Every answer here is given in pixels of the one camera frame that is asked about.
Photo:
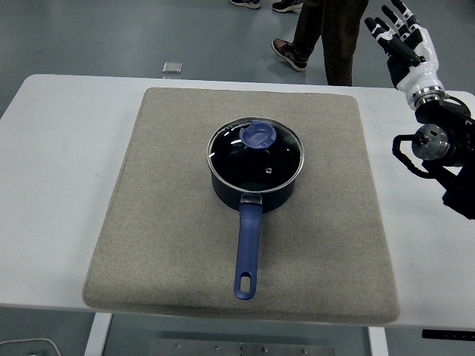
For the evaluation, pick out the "beige fabric mat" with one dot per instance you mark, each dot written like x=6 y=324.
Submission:
x=167 y=222

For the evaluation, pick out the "black flat bar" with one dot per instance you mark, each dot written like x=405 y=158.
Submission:
x=449 y=334

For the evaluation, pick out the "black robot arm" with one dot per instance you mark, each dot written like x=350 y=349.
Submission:
x=441 y=144

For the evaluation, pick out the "white table leg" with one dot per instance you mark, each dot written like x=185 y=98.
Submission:
x=97 y=335
x=377 y=343

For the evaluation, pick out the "grey metal plate with screws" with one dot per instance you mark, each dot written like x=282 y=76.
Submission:
x=241 y=348

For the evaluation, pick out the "glass pot lid blue knob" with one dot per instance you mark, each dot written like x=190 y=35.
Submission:
x=256 y=159

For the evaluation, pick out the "silver square floor plate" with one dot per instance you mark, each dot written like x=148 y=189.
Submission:
x=172 y=67

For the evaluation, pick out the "person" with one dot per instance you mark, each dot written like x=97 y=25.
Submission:
x=285 y=5
x=334 y=37

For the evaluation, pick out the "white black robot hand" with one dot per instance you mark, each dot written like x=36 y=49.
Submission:
x=423 y=70

